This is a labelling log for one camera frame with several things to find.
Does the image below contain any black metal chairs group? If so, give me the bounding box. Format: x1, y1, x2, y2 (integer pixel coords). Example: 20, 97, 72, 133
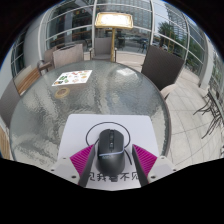
193, 83, 224, 158

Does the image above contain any gold-framed menu stand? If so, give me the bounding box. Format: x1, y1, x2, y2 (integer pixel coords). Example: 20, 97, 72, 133
94, 12, 134, 63

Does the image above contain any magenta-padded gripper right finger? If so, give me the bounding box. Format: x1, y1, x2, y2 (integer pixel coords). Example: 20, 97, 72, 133
131, 143, 178, 187

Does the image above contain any white printed menu card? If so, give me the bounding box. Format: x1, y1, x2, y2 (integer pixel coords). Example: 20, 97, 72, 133
51, 69, 93, 87

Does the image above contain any dark grey computer mouse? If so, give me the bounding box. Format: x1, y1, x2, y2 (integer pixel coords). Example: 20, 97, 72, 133
96, 128, 126, 175

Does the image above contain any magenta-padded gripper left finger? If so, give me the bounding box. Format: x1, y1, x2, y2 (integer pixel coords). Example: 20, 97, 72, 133
49, 143, 97, 188

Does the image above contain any white mouse pad with drawing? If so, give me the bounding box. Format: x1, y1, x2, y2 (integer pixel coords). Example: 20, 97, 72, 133
58, 113, 161, 192

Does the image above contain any wooden slatted bench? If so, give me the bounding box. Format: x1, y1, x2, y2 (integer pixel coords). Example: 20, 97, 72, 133
0, 124, 13, 160
13, 64, 42, 96

